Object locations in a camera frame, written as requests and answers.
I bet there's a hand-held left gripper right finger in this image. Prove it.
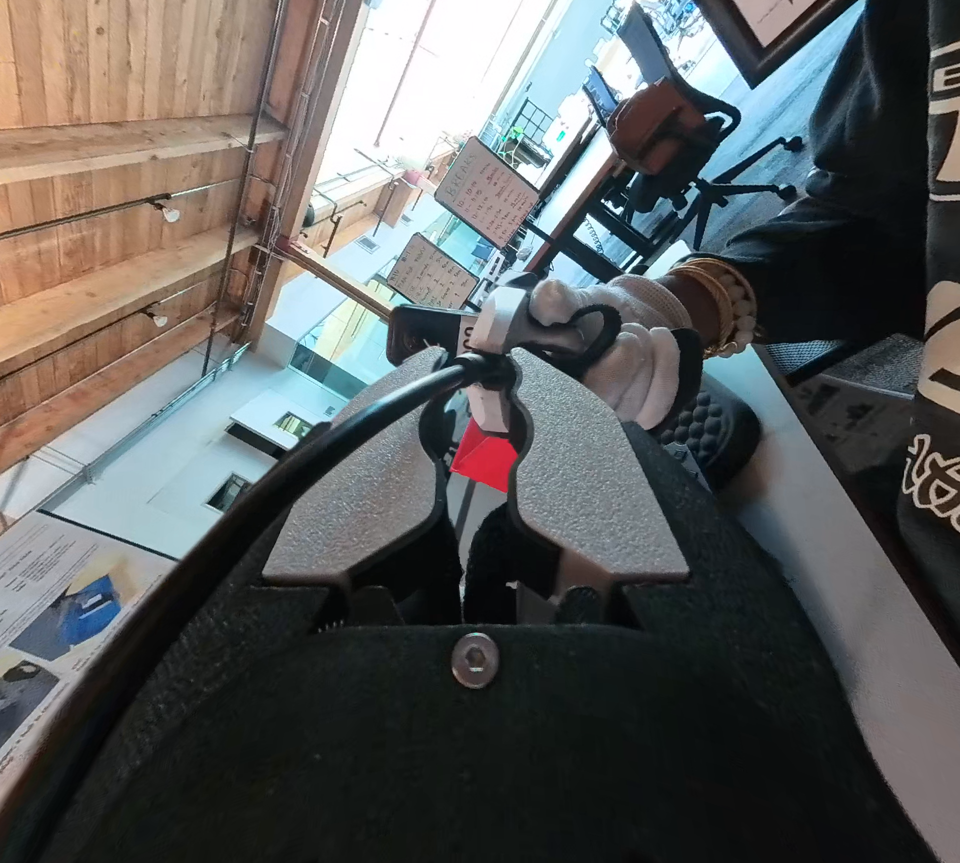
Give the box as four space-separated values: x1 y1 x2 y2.
504 347 691 605

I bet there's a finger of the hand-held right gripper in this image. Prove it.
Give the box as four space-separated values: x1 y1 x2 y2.
472 285 537 354
468 383 520 438

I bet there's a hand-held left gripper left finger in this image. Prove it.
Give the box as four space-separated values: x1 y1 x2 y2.
262 345 456 588

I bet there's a red plastic bin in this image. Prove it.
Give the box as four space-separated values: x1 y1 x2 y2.
450 420 520 494

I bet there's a person's right forearm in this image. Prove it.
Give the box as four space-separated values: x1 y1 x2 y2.
663 188 931 362

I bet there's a person's right hand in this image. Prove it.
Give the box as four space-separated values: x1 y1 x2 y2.
527 274 706 433

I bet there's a handwritten whiteboard on stand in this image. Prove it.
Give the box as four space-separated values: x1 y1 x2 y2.
433 135 543 251
384 231 481 313

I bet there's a black bumpy round mat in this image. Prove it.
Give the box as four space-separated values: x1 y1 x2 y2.
652 383 764 494

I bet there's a wooden office desk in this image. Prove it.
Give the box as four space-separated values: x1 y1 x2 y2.
523 128 625 273

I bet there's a black office chair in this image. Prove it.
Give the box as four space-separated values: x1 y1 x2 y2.
598 0 805 258

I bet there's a black mesh chair armrest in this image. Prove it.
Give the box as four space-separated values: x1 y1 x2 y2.
765 336 925 386

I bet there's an instruction poster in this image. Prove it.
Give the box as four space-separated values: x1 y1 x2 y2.
0 510 179 778

